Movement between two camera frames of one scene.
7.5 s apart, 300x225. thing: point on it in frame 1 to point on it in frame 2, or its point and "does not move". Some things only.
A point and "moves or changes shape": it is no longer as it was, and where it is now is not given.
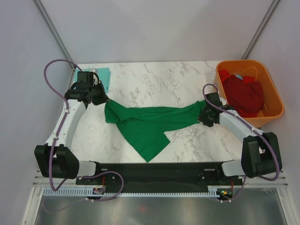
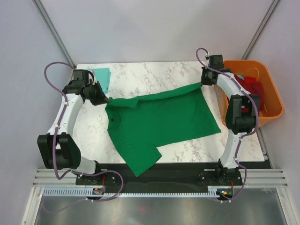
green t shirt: x=144 y=128 moves or changes shape
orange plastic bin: x=273 y=106 does not move
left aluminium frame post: x=43 y=12 does not move
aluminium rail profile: x=281 y=181 does not move
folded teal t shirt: x=103 y=74 does not move
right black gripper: x=206 y=122 to x=203 y=81
